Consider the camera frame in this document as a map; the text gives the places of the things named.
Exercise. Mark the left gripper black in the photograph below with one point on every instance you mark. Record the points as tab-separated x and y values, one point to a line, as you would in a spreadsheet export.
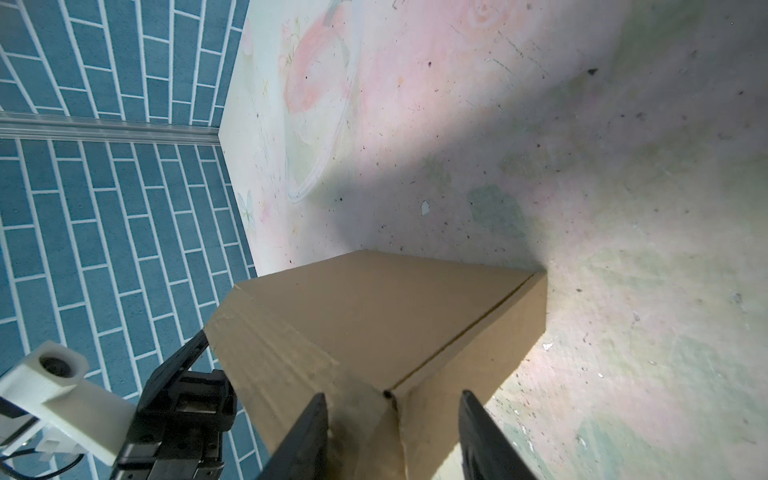
177	430

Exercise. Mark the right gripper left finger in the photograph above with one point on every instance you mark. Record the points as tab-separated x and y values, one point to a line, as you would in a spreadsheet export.
303	454

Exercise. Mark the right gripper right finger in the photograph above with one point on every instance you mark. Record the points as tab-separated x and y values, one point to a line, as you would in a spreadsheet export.
486	453

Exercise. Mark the brown cardboard paper box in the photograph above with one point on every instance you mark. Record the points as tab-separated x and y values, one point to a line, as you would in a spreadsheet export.
391	341

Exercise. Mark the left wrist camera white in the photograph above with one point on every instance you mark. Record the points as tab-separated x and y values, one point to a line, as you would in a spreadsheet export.
76	415

